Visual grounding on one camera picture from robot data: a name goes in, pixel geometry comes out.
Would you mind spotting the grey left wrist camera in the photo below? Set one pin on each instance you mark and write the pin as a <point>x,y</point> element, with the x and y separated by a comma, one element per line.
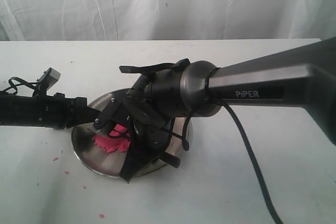
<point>49,78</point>

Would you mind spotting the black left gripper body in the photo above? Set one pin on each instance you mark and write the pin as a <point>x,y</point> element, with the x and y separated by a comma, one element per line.
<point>56,111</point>

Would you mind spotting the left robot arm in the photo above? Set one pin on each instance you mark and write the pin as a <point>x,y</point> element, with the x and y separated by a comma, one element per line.
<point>27,104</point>

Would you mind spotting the black knife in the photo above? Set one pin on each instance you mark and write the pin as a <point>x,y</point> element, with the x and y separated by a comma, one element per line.
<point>170,159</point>

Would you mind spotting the round steel plate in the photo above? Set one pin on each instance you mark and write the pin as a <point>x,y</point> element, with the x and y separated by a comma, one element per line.
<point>109,164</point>

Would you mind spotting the pink kinetic sand mound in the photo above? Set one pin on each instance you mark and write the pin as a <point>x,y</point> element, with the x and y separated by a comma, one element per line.
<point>117,140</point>

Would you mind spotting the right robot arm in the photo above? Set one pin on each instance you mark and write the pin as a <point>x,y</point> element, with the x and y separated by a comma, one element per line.
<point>301,77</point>

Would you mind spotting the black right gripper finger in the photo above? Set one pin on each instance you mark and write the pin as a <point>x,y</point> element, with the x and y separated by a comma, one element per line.
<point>135,160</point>

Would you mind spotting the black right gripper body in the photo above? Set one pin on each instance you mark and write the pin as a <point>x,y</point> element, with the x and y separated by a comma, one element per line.
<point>155,132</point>

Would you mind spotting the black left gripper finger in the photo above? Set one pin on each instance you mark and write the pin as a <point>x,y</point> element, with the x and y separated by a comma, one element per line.
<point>83,116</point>

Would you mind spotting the white backdrop curtain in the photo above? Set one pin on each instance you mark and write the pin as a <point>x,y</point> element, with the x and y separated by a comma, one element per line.
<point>166,19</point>

